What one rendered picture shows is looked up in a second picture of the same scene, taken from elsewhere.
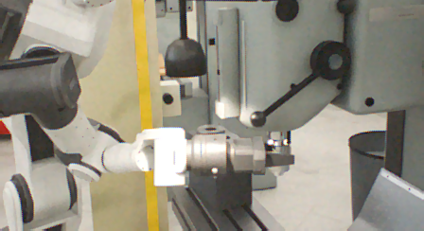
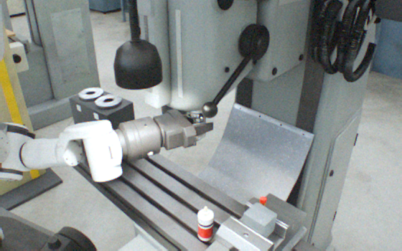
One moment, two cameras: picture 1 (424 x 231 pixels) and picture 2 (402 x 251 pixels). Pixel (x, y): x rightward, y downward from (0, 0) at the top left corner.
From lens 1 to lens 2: 0.48 m
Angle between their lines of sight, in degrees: 32
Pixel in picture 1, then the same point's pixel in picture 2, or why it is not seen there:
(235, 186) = not seen: hidden behind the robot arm
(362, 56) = (272, 35)
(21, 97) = not seen: outside the picture
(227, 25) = (159, 14)
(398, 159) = (249, 96)
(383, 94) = (281, 63)
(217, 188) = not seen: hidden behind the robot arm
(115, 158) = (38, 158)
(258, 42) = (199, 31)
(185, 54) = (146, 62)
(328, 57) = (258, 40)
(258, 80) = (198, 69)
